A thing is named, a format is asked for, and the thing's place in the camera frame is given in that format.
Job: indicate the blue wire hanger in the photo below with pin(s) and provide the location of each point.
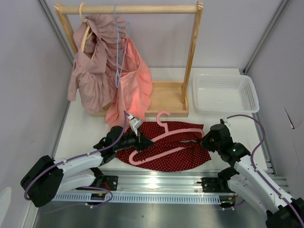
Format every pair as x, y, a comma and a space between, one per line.
120, 52

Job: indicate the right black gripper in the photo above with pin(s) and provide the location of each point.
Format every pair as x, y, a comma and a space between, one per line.
204, 141

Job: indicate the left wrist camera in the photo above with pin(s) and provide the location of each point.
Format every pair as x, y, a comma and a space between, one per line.
134, 123

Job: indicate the wooden clothes rack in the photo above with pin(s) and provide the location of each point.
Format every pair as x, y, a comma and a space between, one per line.
167, 95

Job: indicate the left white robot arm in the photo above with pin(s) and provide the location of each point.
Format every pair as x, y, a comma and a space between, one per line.
49, 177

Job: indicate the red polka dot skirt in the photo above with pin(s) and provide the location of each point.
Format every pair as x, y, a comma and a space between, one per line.
177, 152

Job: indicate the salmon pink garment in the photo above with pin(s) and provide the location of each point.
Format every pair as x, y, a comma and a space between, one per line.
134, 91

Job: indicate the wooden hanger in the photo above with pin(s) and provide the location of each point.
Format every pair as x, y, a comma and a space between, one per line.
88, 32

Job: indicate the dusty pink dress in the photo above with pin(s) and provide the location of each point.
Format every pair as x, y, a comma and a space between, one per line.
93, 72

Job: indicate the white plastic basket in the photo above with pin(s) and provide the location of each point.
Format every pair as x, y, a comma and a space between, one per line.
224, 94

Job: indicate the perforated cable tray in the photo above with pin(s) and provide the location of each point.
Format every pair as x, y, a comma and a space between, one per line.
139, 198

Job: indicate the aluminium mounting rail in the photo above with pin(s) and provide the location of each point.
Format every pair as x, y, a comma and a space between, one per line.
143, 181

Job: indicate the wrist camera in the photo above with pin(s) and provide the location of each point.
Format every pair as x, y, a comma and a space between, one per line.
134, 123
224, 121

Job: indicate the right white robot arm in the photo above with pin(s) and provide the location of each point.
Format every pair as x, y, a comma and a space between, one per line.
252, 184

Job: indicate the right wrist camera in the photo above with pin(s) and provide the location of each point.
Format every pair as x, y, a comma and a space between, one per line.
224, 121

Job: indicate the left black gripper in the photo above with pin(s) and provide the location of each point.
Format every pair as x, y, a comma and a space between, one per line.
141, 142

